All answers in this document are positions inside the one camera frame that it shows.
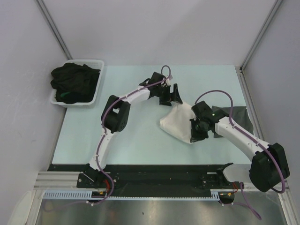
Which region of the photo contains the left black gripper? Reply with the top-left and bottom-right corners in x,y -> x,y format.
156,84 -> 182,107

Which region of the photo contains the white floral t-shirt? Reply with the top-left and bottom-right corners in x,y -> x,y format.
159,102 -> 195,144

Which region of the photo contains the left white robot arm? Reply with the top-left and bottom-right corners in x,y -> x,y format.
83,72 -> 183,188

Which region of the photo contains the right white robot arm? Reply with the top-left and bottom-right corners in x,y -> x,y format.
190,101 -> 290,192

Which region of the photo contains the folded dark grey t-shirt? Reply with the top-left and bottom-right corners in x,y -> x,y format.
212,106 -> 254,138

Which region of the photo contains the black t-shirt pile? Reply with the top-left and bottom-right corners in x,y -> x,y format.
50,63 -> 101,104

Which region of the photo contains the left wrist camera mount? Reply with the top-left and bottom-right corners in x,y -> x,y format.
165,75 -> 173,86

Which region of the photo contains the white slotted cable duct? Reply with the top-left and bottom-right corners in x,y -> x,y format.
43,190 -> 220,201

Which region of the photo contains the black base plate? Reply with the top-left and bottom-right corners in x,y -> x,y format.
48,164 -> 241,198

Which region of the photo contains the aluminium frame rail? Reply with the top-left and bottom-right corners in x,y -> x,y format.
32,172 -> 291,191

